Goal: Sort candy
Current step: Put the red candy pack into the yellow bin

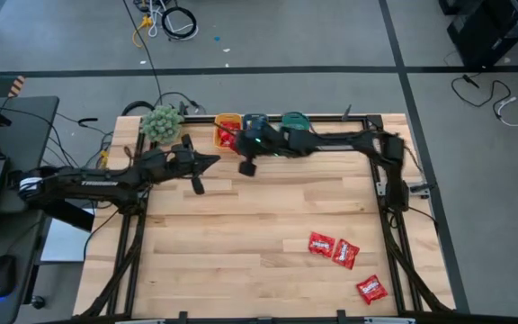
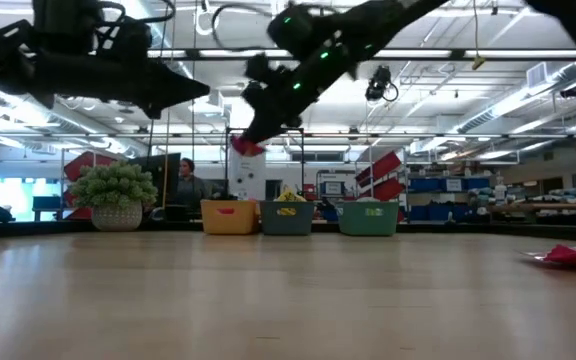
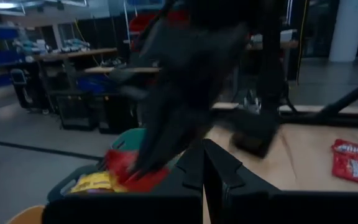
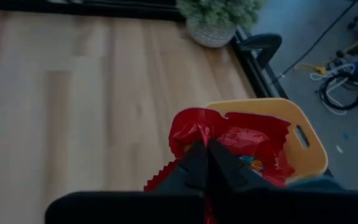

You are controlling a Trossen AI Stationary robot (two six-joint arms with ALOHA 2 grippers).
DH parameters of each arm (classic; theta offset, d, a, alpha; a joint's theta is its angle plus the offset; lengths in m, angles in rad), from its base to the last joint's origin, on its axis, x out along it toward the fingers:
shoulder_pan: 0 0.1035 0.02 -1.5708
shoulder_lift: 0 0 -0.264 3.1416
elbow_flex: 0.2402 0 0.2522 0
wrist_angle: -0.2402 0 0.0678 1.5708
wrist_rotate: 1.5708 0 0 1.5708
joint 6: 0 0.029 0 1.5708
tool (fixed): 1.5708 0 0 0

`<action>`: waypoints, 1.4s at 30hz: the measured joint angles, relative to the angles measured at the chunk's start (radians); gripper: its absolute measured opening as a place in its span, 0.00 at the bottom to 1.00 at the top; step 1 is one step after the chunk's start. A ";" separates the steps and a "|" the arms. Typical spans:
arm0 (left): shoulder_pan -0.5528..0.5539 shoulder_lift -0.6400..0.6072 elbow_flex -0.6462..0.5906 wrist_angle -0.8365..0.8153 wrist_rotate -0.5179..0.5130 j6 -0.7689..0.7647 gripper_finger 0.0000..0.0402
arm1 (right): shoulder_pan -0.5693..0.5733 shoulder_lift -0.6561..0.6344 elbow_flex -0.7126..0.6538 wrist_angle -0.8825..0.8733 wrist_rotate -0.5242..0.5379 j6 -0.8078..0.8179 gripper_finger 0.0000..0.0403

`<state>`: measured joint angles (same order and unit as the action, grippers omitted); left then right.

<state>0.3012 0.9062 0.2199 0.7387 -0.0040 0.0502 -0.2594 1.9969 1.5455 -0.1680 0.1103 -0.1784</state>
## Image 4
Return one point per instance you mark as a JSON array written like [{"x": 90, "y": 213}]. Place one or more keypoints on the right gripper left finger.
[{"x": 194, "y": 174}]

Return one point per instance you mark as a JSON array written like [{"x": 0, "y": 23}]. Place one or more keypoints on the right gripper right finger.
[{"x": 225, "y": 177}]

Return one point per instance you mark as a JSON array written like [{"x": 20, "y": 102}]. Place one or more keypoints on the red Skittles candy pack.
[
  {"x": 244, "y": 130},
  {"x": 255, "y": 165}
]

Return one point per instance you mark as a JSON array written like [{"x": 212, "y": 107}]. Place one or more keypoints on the yellow plastic bin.
[{"x": 275, "y": 105}]

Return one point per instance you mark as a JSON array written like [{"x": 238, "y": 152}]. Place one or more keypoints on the white floor scrap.
[{"x": 339, "y": 149}]

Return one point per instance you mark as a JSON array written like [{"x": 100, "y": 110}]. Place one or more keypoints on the blue floor scrap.
[{"x": 346, "y": 136}]

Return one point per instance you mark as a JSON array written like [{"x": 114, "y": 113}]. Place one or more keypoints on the green plant in white pot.
[{"x": 216, "y": 18}]

